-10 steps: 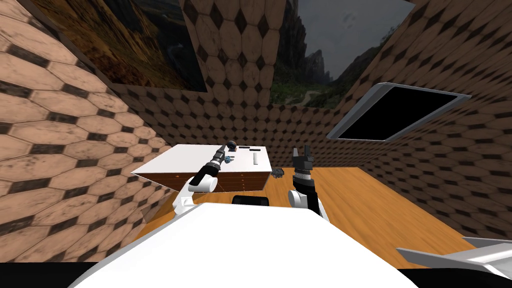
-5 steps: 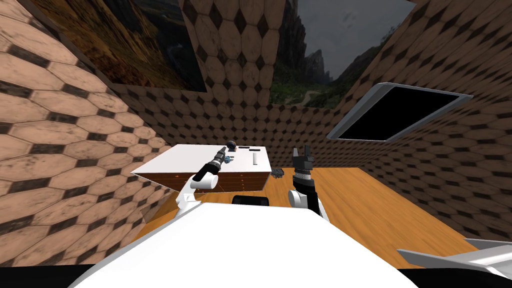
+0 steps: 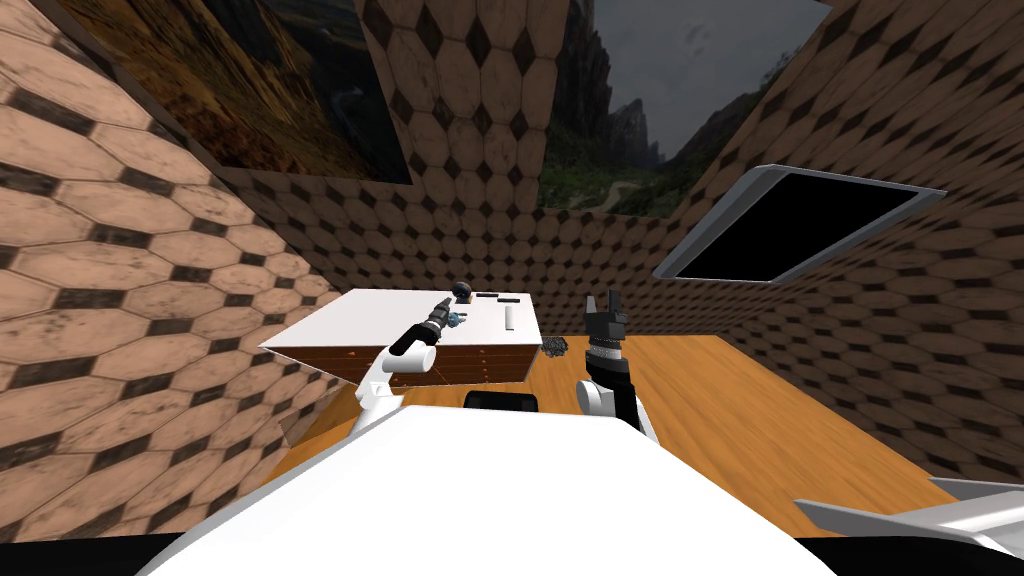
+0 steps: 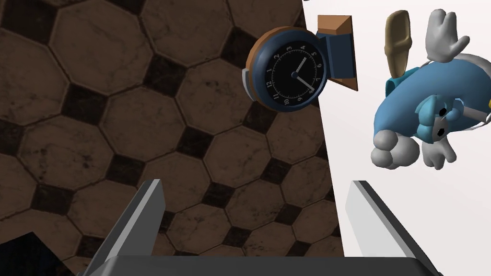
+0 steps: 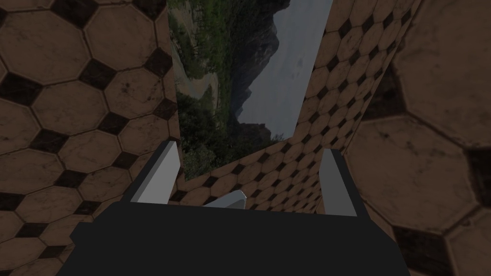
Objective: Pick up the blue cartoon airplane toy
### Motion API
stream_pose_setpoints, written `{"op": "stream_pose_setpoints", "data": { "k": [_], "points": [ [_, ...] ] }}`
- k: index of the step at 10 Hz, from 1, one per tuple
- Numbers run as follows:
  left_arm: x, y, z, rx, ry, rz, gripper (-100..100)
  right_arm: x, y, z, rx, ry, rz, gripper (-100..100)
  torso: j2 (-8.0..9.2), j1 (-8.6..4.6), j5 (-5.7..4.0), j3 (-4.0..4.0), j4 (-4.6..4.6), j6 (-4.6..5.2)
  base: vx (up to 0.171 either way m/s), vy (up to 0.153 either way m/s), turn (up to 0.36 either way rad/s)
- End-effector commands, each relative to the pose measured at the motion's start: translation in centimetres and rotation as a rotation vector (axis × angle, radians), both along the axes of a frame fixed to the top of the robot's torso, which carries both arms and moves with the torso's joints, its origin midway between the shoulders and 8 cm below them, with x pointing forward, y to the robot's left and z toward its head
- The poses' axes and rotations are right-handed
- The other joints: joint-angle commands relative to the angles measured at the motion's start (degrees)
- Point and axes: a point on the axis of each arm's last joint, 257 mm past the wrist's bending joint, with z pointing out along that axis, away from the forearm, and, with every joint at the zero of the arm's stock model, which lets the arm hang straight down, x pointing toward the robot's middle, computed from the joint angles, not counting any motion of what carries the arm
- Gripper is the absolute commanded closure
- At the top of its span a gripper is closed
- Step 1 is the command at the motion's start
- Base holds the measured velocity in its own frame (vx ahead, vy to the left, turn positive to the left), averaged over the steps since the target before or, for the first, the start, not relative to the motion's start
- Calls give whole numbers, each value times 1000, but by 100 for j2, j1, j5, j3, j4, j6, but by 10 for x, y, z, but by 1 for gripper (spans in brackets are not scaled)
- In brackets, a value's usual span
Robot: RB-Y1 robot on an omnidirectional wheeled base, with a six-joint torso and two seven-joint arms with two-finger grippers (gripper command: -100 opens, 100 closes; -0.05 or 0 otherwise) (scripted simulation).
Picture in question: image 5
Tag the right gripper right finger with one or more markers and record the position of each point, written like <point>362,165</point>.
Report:
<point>334,184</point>

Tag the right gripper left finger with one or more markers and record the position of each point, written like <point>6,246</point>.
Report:
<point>159,176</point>

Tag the landscape view window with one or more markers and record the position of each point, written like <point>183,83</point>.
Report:
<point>234,76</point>

